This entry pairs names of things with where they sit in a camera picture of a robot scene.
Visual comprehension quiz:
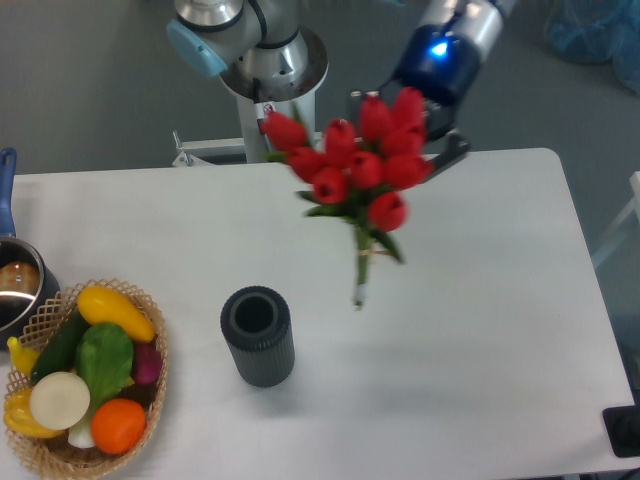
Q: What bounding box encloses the dark green cucumber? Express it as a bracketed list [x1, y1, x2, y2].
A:
[30, 310, 90, 385]

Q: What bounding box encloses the white frame at right edge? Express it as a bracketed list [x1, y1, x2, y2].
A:
[591, 171, 639, 269]

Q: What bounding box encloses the black device at table edge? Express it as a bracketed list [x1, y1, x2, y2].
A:
[602, 405, 639, 458]

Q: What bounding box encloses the green lettuce leaf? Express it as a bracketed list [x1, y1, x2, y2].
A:
[75, 323, 134, 414]

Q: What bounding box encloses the yellow bell pepper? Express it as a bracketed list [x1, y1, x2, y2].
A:
[3, 388, 64, 439]

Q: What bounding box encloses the blue handled saucepan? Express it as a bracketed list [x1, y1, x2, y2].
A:
[1, 148, 59, 351]

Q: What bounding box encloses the blue plastic bag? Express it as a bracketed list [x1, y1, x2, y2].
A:
[544, 1, 639, 94]

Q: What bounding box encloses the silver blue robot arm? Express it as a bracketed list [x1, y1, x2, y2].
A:
[166, 1, 514, 173]

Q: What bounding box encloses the orange fruit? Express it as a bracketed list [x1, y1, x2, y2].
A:
[91, 398, 146, 455]

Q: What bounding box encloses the dark grey ribbed vase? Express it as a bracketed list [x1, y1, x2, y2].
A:
[220, 286, 295, 388]

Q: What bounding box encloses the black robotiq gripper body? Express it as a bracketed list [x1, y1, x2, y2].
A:
[379, 24, 481, 141]

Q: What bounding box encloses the yellow squash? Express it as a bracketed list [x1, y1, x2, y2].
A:
[76, 285, 156, 343]

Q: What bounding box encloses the purple red onion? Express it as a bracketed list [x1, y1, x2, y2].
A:
[131, 344, 163, 385]

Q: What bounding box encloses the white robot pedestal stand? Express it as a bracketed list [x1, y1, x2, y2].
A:
[172, 91, 321, 167]

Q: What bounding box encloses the woven wicker basket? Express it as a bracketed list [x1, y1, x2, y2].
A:
[5, 279, 169, 479]

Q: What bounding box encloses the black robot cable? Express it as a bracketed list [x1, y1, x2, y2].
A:
[252, 79, 277, 163]

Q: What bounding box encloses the red tulip bouquet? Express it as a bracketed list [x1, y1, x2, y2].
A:
[269, 87, 433, 308]

